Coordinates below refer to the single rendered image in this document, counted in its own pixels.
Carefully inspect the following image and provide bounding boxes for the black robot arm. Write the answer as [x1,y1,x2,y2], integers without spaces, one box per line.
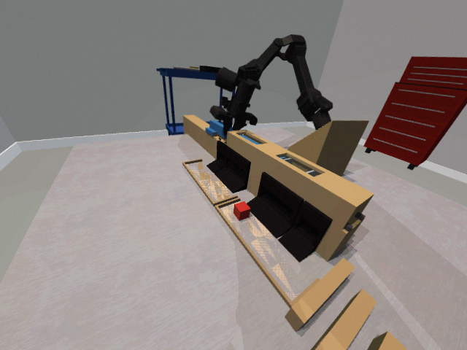
[215,34,333,130]

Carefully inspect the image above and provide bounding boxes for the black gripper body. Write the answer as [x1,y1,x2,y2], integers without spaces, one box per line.
[209,95,258,125]

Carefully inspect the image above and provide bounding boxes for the tan flat bar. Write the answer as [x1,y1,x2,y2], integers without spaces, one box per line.
[311,289,377,350]

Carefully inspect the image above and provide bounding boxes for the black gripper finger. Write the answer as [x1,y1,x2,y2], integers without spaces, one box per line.
[232,118,247,131]
[223,120,232,136]

